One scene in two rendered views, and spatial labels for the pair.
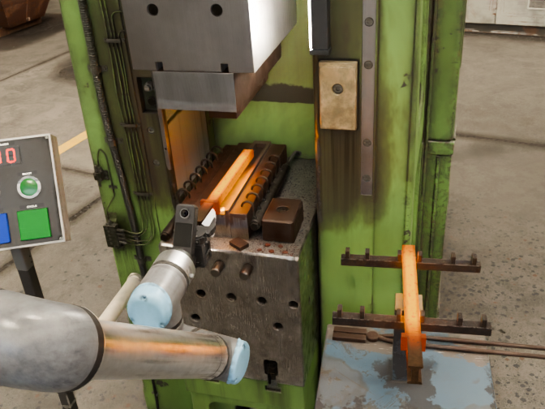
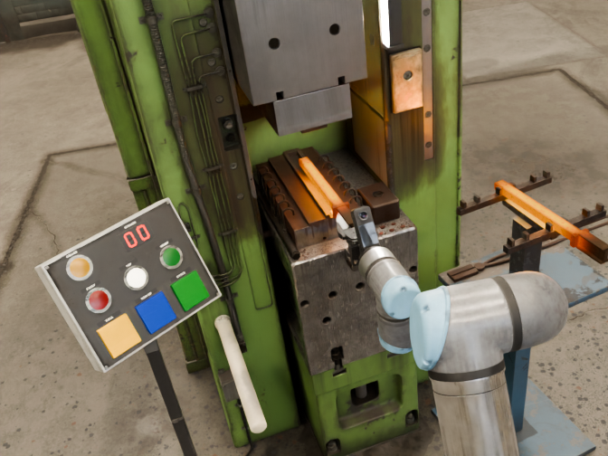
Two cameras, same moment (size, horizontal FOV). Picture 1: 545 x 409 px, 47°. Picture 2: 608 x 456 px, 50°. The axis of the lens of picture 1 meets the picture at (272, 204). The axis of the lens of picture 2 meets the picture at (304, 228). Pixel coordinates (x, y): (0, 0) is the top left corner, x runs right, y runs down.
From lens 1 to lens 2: 101 cm
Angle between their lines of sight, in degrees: 26
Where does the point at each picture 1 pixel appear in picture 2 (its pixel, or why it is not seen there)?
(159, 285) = (403, 275)
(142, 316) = (402, 306)
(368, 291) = (433, 241)
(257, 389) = (380, 361)
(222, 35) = (339, 51)
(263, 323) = not seen: hidden behind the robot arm
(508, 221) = not seen: hidden behind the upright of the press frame
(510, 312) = not seen: hidden behind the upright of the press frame
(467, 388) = (570, 269)
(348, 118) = (417, 97)
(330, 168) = (400, 146)
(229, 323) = (357, 311)
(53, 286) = (26, 399)
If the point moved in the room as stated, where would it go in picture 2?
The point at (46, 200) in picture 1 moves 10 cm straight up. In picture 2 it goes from (191, 262) to (182, 230)
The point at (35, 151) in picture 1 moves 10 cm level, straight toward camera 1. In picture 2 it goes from (163, 220) to (194, 229)
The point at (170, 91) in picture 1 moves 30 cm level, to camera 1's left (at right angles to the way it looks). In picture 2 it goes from (290, 116) to (184, 161)
